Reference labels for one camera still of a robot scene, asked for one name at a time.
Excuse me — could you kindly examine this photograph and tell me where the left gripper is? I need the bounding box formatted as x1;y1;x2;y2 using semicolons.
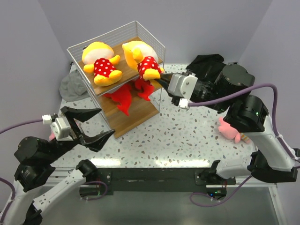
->
44;105;116;163

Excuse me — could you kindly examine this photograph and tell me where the red shark plush back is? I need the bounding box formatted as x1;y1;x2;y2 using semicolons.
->
134;78;155;101

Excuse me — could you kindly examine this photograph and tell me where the red shark plush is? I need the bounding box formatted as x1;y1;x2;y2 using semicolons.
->
134;78;155;101
104;83;132;116

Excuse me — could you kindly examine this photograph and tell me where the red shark plush front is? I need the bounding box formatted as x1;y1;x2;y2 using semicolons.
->
104;83;132;116

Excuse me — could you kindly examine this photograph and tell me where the yellow plush red dotted dress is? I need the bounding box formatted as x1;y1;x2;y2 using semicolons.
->
82;41;123;87

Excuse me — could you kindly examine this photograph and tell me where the pink plush striped hat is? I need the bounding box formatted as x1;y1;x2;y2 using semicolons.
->
218;117;251;143
49;132;55;141

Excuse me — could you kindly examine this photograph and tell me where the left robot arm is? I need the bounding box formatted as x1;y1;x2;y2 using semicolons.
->
0;106;115;225

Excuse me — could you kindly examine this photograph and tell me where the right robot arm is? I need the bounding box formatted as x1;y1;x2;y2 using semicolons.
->
157;64;300;184

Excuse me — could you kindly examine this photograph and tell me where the black jacket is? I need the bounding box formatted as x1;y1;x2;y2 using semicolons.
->
186;54;228;83

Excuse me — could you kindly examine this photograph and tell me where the grey cloth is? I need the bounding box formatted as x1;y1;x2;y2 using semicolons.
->
59;69;89;102

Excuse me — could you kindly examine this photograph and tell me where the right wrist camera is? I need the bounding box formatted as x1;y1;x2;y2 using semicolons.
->
167;73;198;110

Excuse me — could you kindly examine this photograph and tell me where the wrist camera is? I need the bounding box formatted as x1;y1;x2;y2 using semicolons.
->
167;73;198;110
42;114;70;141

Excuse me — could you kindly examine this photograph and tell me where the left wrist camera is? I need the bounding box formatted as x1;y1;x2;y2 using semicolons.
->
42;114;70;141

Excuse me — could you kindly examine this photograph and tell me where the white wire wooden shelf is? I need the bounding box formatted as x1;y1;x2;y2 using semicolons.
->
67;21;165;139

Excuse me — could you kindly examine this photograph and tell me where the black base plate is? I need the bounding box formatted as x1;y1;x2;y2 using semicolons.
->
87;167;236;195

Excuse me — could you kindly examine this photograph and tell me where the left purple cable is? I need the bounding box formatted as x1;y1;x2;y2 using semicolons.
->
0;119;44;216

